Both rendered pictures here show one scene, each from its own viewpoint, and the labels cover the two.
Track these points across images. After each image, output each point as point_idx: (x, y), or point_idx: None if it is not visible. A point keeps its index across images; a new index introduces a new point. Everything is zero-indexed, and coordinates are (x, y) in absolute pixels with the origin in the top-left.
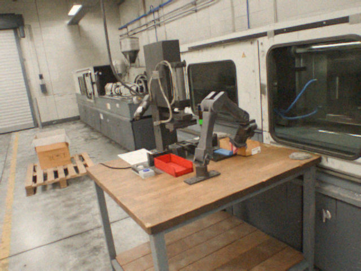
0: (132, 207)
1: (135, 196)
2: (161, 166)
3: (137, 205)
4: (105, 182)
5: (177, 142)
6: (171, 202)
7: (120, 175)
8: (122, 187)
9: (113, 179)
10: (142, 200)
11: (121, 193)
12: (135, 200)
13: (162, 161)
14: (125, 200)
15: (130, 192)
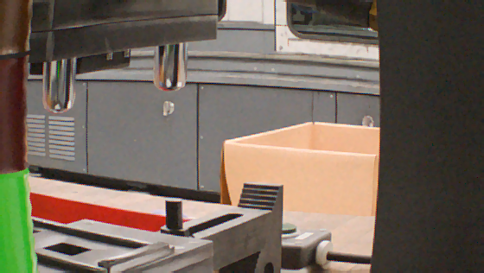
0: (48, 182)
1: (83, 199)
2: None
3: (41, 185)
4: (341, 218)
5: (148, 246)
6: None
7: (345, 241)
8: (200, 214)
9: (330, 227)
10: (41, 192)
11: (160, 203)
12: (66, 192)
13: (97, 204)
14: (100, 191)
15: (125, 205)
